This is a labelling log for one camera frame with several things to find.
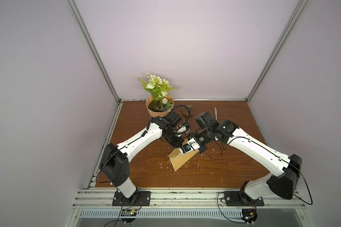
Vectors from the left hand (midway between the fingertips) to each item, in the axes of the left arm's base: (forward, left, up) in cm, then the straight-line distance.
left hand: (183, 145), depth 78 cm
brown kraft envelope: (-5, +3, -9) cm, 10 cm away
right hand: (-1, +1, +9) cm, 9 cm away
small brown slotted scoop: (+9, -1, +19) cm, 21 cm away
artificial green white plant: (+32, +15, +15) cm, 38 cm away
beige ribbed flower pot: (+31, +19, -2) cm, 36 cm away
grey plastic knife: (+39, -28, -14) cm, 50 cm away
